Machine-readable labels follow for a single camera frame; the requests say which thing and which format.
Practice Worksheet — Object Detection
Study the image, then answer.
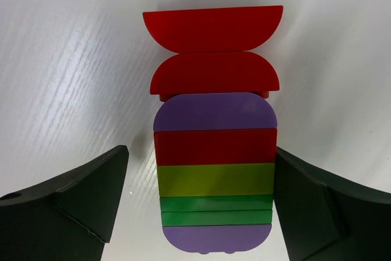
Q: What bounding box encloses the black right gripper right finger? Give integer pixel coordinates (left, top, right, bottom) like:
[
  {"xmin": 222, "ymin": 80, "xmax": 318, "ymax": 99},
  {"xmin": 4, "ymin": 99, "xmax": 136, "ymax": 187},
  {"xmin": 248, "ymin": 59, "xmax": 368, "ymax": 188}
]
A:
[{"xmin": 274, "ymin": 149, "xmax": 390, "ymax": 260}]

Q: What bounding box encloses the multicolour lego tower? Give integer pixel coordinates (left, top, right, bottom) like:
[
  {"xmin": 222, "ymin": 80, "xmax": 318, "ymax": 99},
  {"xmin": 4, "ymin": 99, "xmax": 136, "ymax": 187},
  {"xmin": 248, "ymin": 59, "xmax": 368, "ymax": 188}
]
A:
[{"xmin": 153, "ymin": 92, "xmax": 277, "ymax": 254}]

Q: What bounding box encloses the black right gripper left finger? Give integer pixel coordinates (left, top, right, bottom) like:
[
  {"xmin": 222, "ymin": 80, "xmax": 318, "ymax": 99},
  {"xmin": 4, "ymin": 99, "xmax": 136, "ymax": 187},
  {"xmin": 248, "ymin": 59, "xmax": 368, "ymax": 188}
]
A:
[{"xmin": 1, "ymin": 145, "xmax": 129, "ymax": 260}]

